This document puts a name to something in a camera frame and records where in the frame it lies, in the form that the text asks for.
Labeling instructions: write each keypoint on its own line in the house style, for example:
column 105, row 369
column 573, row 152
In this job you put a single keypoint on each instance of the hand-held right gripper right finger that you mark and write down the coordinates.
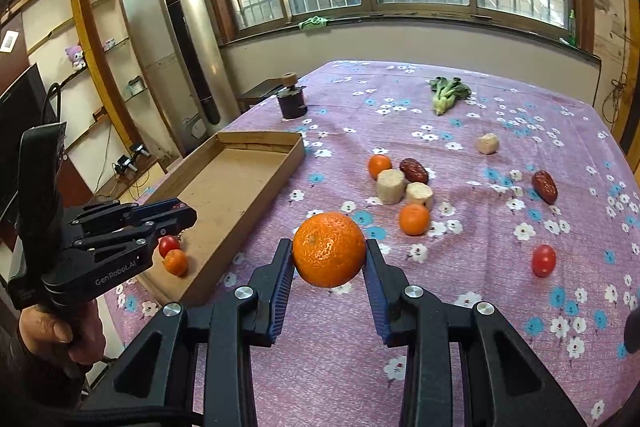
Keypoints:
column 376, row 297

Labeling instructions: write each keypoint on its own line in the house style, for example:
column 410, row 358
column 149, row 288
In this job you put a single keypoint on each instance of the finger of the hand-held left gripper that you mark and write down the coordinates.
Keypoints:
column 165, row 217
column 120, row 243

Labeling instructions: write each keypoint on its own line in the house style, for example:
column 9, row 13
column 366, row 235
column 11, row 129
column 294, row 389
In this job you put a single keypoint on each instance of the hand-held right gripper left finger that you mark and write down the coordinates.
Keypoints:
column 284, row 287

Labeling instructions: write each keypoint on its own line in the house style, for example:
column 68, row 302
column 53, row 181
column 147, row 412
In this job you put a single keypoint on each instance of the red tomato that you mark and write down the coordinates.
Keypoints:
column 543, row 260
column 167, row 247

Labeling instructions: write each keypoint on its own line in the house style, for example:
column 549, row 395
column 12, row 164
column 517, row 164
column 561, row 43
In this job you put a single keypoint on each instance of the small orange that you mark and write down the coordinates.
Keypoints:
column 414, row 219
column 380, row 166
column 176, row 263

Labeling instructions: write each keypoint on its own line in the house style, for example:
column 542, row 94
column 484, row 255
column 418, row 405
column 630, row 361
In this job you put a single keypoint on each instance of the large orange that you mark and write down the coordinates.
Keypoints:
column 327, row 249

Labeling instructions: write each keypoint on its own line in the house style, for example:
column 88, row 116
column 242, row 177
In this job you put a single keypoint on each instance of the shallow cardboard box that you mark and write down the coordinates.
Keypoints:
column 225, row 197

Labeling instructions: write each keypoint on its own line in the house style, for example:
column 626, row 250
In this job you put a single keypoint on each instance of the red date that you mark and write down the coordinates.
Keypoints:
column 414, row 170
column 544, row 187

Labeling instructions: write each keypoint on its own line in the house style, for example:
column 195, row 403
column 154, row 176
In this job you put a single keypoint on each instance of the person's left hand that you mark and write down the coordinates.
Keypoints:
column 50, row 324

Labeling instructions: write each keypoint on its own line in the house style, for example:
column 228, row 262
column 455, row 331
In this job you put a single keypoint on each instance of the black silver device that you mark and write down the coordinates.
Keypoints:
column 121, row 167
column 139, row 153

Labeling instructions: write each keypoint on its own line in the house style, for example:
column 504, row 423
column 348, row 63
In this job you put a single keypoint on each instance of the purple floral tablecloth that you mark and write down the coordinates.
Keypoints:
column 500, row 257

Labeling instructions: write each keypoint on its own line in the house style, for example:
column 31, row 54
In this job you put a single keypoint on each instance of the small clear container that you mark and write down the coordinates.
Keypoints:
column 135, row 85

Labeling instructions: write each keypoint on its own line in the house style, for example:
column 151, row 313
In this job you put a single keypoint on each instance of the dark wooden stool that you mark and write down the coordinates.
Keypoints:
column 255, row 96

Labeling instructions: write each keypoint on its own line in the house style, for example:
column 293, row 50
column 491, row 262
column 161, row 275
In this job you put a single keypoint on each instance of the tall golden air conditioner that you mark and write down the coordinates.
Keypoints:
column 185, row 57

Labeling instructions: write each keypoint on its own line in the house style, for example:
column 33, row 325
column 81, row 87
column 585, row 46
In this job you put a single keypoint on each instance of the black television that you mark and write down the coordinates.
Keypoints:
column 20, row 107

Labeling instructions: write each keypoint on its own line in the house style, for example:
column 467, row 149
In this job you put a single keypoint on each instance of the dark cylindrical hand grinder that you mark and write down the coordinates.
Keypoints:
column 291, row 104

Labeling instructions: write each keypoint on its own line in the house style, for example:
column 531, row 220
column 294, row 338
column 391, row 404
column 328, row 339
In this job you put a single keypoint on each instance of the purple plush toy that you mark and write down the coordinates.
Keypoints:
column 76, row 57

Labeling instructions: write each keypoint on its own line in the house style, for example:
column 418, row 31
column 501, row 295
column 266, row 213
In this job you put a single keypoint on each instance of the wooden shelf cabinet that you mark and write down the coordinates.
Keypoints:
column 82, row 22

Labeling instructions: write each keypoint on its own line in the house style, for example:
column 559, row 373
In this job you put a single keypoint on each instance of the green bok choy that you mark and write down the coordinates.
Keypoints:
column 445, row 94

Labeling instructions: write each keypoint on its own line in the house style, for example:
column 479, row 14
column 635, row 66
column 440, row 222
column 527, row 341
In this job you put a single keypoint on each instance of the green cloth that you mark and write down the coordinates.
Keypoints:
column 312, row 23

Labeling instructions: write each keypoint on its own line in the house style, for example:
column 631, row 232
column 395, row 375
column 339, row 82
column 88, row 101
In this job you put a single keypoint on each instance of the green bottle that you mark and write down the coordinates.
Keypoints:
column 571, row 27

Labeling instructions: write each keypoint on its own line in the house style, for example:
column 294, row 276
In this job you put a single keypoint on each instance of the white wall switch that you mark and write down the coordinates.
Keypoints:
column 7, row 40

